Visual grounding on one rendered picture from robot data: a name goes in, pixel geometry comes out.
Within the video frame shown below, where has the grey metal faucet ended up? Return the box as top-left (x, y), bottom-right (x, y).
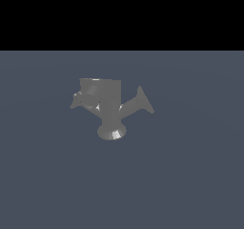
top-left (69, 77), bottom-right (155, 141)

